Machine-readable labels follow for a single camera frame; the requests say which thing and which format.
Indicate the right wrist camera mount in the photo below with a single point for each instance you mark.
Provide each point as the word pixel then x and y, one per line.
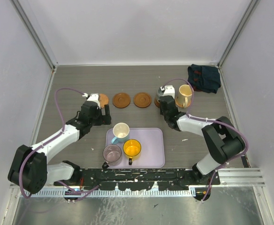
pixel 169 91

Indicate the grey green mug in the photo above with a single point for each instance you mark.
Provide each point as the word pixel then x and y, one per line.
pixel 160 92

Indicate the white and blue mug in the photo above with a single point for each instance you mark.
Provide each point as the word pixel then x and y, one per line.
pixel 121 133

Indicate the dark blue folded cloth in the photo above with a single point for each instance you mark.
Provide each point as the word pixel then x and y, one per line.
pixel 204 78

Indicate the brown wooden coaster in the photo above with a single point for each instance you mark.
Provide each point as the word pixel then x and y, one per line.
pixel 157 103
pixel 121 100
pixel 142 100

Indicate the lavender plastic tray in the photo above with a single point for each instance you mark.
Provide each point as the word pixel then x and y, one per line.
pixel 152 149

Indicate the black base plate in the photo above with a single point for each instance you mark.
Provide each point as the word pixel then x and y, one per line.
pixel 138 179

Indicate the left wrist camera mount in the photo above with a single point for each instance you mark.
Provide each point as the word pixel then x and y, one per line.
pixel 94 97

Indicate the woven rattan coaster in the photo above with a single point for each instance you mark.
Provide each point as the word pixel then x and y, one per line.
pixel 103 100
pixel 183 103

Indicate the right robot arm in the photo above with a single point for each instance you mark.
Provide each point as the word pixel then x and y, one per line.
pixel 223 141

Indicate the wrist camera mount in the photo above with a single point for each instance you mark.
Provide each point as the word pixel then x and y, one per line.
pixel 94 97
pixel 169 91

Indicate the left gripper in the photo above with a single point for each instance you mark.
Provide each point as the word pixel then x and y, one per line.
pixel 104 119

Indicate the aluminium frame rail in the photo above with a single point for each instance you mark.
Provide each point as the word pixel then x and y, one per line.
pixel 229 177

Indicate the cream mug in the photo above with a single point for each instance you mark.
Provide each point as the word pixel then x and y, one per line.
pixel 184 91

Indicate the yellow mug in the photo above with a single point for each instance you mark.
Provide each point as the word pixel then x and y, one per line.
pixel 132 150

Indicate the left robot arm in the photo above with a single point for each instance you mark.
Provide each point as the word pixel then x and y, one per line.
pixel 30 167

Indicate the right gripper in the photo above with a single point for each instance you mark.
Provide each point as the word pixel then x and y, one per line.
pixel 161 110

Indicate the purple glass mug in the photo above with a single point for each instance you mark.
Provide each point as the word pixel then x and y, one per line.
pixel 112 155

